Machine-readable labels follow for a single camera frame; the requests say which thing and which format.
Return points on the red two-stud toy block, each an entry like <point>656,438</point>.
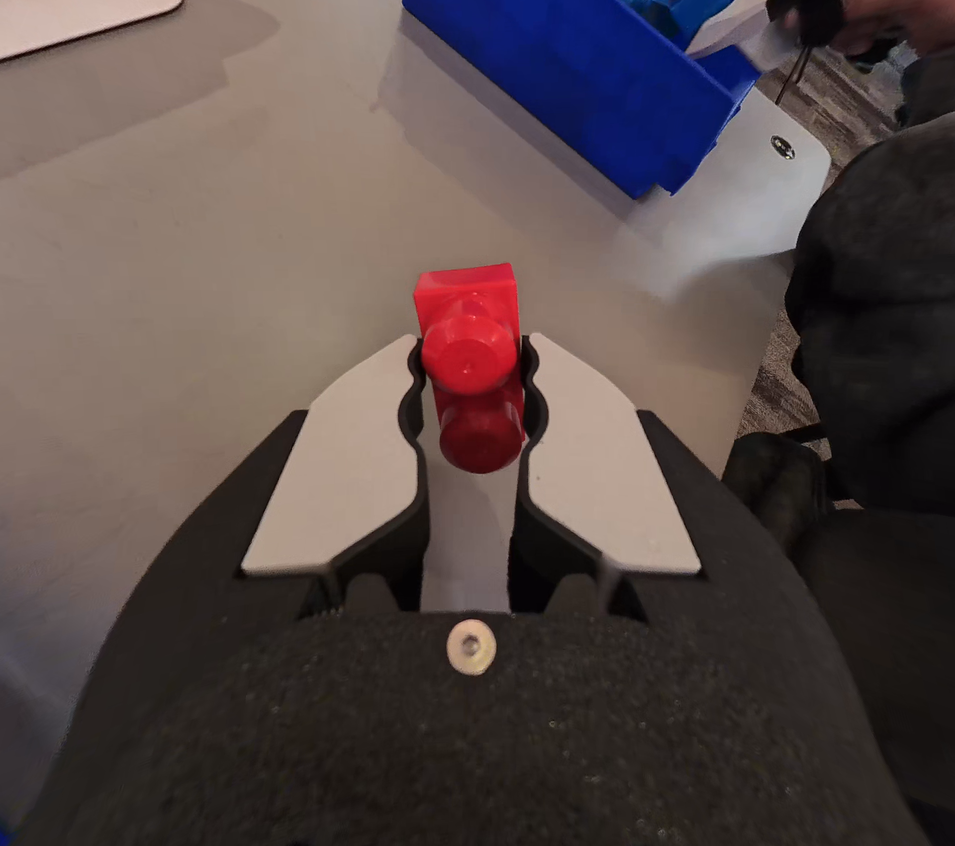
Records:
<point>466,353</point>

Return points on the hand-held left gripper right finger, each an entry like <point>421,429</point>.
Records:
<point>604,480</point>

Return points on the blue plastic bin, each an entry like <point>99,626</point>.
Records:
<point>522,40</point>

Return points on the person's dark trousers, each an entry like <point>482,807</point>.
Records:
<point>880,600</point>

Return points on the grey desk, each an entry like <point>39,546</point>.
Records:
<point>224,227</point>

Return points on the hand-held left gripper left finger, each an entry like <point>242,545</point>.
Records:
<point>343,480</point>

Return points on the black desk grommet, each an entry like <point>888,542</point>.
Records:
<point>782,148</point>

